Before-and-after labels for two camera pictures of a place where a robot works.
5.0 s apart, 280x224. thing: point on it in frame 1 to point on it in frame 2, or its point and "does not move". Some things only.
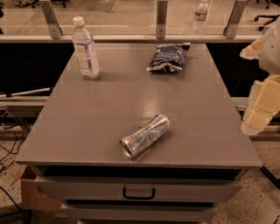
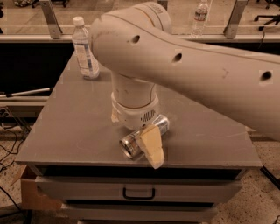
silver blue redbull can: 143,136 does not move
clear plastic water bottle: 85,50 does not move
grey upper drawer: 140,189 does not move
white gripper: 271,52 to 133,115
